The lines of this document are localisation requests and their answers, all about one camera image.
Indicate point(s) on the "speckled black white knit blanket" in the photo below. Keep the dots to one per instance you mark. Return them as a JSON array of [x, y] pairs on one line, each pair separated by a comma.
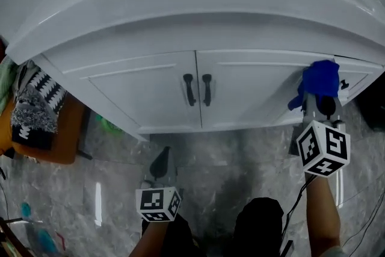
[[33, 120]]

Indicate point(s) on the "person's right trouser leg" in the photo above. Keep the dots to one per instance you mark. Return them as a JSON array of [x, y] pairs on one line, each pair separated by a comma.
[[258, 228]]

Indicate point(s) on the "person's left forearm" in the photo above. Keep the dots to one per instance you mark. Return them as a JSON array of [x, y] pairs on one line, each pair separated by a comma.
[[150, 237]]

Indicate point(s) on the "black drawer knob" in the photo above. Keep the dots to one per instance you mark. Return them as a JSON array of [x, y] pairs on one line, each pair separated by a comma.
[[343, 84]]

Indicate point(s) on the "orange sofa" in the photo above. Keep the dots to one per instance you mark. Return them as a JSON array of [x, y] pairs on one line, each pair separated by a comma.
[[66, 135]]

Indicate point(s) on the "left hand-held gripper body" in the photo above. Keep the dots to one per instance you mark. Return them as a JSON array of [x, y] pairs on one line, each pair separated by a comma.
[[153, 204]]

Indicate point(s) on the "person's left trouser leg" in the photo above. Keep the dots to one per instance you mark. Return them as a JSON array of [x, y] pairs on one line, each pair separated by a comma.
[[183, 240]]

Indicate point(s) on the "black white zigzag blanket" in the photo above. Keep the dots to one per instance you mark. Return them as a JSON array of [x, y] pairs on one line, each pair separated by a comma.
[[48, 90]]

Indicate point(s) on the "mint green cloth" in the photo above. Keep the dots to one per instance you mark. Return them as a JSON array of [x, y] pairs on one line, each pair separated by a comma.
[[6, 84]]

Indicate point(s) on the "white cabinet door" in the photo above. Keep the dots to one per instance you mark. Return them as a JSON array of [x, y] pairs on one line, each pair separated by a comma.
[[249, 93], [138, 96]]

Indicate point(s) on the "blue cloth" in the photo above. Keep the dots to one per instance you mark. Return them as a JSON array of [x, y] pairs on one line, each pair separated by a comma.
[[320, 78]]

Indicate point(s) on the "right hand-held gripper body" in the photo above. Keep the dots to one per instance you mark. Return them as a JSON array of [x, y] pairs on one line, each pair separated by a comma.
[[325, 150]]

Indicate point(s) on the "green plastic object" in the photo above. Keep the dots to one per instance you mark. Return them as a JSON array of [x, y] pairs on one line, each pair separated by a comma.
[[108, 126]]

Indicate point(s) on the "white vanity cabinet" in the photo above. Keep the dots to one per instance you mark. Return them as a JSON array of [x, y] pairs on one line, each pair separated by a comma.
[[210, 36]]

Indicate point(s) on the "person's trouser leg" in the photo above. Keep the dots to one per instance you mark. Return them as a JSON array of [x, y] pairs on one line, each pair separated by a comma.
[[258, 228], [183, 240]]

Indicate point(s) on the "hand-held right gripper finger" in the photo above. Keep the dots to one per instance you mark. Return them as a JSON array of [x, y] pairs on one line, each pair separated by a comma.
[[329, 108], [311, 108]]

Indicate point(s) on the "person's right forearm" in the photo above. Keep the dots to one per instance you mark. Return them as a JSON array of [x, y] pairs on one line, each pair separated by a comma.
[[323, 210]]

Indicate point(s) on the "dark green tub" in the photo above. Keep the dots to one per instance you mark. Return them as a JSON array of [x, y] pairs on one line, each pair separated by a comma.
[[373, 108]]

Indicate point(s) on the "person's grey sweatshirt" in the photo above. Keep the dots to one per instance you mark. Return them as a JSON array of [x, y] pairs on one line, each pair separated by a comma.
[[331, 252]]

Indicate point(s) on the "white drawer front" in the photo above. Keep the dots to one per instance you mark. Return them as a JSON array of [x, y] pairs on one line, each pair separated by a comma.
[[361, 75]]

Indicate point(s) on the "grey clothing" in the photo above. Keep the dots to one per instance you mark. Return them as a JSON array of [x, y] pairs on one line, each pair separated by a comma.
[[25, 78]]

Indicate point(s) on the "teal plastic object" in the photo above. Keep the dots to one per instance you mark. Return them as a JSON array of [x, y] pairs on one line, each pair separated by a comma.
[[47, 241], [26, 210]]

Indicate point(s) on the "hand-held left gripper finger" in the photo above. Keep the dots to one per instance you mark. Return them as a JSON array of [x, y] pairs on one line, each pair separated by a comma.
[[170, 171], [156, 167]]

